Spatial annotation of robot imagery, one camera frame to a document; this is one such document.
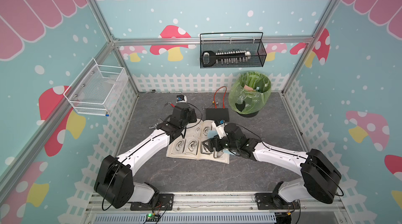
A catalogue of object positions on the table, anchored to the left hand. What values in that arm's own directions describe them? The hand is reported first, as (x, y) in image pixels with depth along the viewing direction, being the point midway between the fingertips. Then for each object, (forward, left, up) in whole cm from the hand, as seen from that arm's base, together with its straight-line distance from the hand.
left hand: (193, 112), depth 84 cm
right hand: (-13, -8, -7) cm, 17 cm away
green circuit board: (-45, +17, -22) cm, 53 cm away
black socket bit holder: (+29, -9, +15) cm, 34 cm away
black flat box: (+13, -15, -19) cm, 28 cm away
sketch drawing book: (-13, +2, -16) cm, 21 cm away
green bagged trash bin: (+11, -31, +2) cm, 33 cm away
